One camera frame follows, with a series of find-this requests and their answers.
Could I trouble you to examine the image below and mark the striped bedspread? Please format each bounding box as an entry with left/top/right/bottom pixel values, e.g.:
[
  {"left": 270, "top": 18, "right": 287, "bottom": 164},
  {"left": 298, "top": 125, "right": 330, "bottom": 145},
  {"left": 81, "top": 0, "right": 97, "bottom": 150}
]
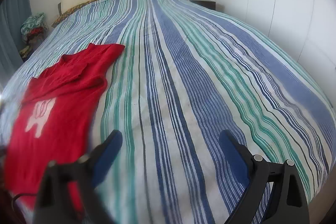
[{"left": 0, "top": 0, "right": 336, "bottom": 224}]

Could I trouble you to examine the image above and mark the blue curtain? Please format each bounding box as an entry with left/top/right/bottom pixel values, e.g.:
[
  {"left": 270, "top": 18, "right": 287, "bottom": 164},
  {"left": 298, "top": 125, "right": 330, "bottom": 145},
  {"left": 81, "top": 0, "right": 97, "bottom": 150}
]
[{"left": 0, "top": 0, "right": 32, "bottom": 83}]

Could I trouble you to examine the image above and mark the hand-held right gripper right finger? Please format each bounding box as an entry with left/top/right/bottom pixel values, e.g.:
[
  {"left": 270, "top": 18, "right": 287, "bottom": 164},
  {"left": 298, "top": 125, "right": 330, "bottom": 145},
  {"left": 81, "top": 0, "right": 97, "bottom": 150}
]
[{"left": 219, "top": 130, "right": 308, "bottom": 224}]

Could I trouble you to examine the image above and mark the dark nightstand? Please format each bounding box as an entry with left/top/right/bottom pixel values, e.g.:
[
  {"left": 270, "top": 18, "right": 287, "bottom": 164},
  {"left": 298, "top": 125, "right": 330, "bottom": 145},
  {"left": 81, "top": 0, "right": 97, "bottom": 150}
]
[{"left": 188, "top": 0, "right": 217, "bottom": 11}]

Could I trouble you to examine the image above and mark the pile of colourful clothes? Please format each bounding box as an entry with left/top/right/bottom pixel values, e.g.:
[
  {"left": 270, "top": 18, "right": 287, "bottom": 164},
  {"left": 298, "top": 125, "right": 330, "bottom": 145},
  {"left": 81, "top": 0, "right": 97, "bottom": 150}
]
[{"left": 19, "top": 12, "right": 49, "bottom": 56}]

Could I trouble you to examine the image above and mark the red knit sweater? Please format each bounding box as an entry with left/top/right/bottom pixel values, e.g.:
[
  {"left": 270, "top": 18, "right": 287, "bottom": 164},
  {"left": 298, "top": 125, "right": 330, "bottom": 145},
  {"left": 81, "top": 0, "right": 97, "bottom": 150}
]
[{"left": 4, "top": 43, "right": 126, "bottom": 212}]

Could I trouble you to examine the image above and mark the black cable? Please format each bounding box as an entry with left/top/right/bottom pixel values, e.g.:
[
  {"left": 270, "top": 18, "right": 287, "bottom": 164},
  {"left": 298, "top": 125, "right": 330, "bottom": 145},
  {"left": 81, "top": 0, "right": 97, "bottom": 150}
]
[{"left": 11, "top": 193, "right": 38, "bottom": 207}]

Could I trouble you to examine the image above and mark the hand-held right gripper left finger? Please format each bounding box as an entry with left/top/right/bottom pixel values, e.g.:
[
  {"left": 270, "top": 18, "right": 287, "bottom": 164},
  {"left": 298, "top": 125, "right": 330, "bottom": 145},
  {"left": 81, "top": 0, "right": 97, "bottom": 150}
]
[{"left": 34, "top": 130, "right": 124, "bottom": 224}]

